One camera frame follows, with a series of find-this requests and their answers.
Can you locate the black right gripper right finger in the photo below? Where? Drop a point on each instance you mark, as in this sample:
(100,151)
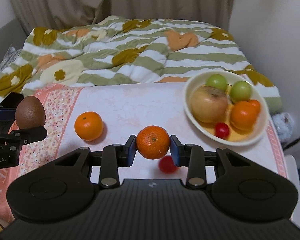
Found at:
(190,156)

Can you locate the green grape fruit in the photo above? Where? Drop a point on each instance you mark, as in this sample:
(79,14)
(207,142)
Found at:
(240,91)
(217,81)

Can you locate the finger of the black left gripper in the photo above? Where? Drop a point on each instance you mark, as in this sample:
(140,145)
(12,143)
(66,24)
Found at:
(7,114)
(29,135)

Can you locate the yellow-red apple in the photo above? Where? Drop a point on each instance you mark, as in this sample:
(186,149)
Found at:
(208,104)

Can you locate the brown kiwi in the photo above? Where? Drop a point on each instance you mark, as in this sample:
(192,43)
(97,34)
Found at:
(30,113)

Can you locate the large orange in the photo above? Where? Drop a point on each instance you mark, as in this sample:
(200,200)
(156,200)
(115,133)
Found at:
(89,126)

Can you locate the small cherry tomato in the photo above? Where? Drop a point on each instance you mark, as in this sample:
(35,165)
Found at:
(222,130)

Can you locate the cream oval bowl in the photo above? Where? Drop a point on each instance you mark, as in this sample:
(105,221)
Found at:
(259,128)

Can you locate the pink floral towel cloth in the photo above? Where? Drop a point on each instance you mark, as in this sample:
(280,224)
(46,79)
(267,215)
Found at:
(124,109)

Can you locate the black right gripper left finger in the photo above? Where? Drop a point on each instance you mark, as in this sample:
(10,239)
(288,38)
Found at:
(113,157)

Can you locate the white plastic bag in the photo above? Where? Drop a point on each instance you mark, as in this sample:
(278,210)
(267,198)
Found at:
(284,124)

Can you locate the right green grape fruit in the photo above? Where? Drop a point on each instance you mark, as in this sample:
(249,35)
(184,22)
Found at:
(240,91)

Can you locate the small orange behind gripper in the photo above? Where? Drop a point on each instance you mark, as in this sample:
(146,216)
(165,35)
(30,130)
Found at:
(254,107)

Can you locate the large red tomato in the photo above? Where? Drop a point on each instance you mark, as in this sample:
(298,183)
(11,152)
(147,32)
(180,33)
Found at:
(166,165)

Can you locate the striped floral duvet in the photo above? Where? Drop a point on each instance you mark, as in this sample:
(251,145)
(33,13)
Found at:
(120,51)

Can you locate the left green grape fruit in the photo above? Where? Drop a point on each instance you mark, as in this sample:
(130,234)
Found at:
(217,81)

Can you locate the beige curtain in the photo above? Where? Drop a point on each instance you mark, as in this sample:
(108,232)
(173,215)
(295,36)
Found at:
(61,14)

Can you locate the small mandarin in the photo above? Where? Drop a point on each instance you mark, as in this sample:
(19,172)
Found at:
(153,142)

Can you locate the grey sofa backrest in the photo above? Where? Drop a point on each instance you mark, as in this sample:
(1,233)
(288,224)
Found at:
(11,34)

